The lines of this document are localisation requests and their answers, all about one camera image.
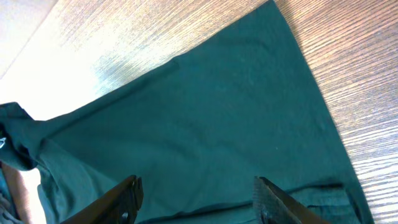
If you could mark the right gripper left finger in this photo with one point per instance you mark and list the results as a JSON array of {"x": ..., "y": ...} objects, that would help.
[{"x": 119, "y": 205}]

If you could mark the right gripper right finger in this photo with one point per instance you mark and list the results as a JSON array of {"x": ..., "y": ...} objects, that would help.
[{"x": 274, "y": 206}]

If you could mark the black polo shirt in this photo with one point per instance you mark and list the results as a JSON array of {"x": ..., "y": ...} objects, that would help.
[{"x": 197, "y": 131}]

